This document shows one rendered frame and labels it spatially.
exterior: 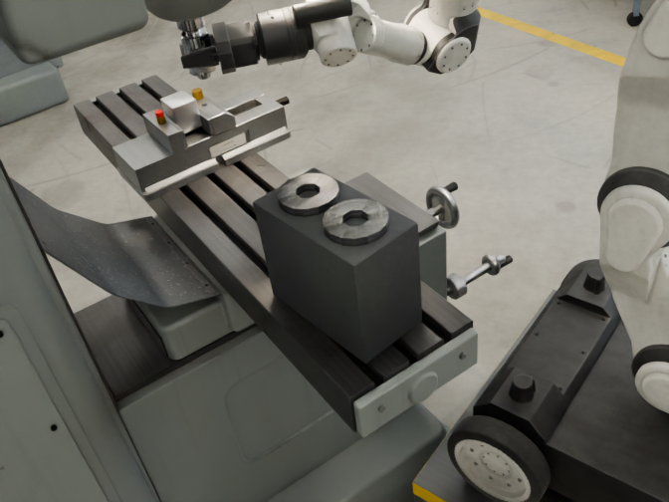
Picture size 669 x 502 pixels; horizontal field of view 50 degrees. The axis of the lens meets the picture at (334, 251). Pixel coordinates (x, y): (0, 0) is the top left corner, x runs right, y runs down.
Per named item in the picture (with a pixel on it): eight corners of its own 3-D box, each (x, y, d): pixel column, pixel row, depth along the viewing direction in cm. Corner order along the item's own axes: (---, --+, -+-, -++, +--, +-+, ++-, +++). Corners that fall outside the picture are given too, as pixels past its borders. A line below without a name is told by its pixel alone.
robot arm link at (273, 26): (208, 9, 123) (275, -4, 124) (220, 62, 129) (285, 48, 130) (213, 36, 114) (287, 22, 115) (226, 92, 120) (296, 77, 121)
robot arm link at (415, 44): (349, 39, 134) (417, 56, 147) (377, 71, 129) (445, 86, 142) (378, -12, 128) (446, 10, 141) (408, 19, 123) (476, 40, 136)
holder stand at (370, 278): (328, 258, 121) (313, 158, 109) (423, 321, 108) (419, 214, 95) (272, 295, 116) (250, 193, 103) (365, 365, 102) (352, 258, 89)
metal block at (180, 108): (189, 116, 149) (182, 90, 145) (202, 125, 145) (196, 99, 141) (167, 125, 147) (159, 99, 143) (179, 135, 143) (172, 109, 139)
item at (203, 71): (185, 70, 124) (176, 38, 120) (209, 62, 125) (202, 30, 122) (195, 79, 121) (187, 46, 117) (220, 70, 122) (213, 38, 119)
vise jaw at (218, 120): (208, 106, 154) (204, 89, 152) (237, 125, 146) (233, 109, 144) (184, 116, 152) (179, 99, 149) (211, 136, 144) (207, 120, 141)
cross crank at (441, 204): (440, 208, 188) (439, 171, 181) (471, 229, 180) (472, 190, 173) (392, 234, 182) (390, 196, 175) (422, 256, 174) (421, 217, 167)
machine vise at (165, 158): (258, 113, 164) (249, 69, 157) (293, 135, 154) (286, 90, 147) (117, 172, 150) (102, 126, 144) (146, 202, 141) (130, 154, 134)
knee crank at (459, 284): (502, 256, 185) (503, 238, 181) (519, 267, 181) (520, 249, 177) (437, 294, 177) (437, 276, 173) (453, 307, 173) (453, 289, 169)
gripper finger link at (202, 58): (179, 52, 118) (216, 45, 118) (184, 70, 120) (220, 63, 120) (179, 56, 117) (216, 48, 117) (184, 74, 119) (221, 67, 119)
